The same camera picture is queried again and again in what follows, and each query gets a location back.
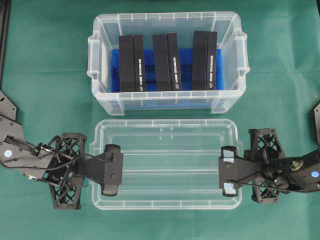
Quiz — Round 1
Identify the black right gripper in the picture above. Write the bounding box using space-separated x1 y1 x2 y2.
218 128 302 204

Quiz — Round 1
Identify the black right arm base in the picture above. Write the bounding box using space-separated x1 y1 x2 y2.
313 103 320 145

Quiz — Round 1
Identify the green table cloth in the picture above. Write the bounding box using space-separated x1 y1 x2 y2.
0 0 320 240

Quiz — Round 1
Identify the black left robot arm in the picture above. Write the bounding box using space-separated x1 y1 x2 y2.
0 115 124 210

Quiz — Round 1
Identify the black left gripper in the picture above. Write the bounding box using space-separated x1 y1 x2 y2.
37 132 124 210

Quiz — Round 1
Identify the clear plastic storage box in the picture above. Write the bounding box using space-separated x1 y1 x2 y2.
87 11 250 116

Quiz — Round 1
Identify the blue foam liner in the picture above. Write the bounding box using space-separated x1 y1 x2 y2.
109 48 220 116

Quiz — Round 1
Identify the black realsense carton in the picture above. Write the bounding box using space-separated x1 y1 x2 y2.
152 32 182 92
191 31 218 91
119 35 146 93

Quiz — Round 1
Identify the clear plastic box lid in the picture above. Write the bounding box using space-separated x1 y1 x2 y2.
89 119 243 210

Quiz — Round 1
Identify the black RealSense carton left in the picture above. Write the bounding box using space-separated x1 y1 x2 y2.
119 35 146 93

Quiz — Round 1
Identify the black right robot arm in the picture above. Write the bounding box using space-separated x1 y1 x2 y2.
218 128 320 204

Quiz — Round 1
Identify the black RealSense carton right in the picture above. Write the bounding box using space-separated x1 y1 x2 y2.
191 31 218 91

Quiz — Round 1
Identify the black RealSense carton middle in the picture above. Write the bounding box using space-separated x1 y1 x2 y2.
152 32 182 92

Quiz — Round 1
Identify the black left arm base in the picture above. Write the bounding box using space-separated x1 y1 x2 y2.
0 91 17 121

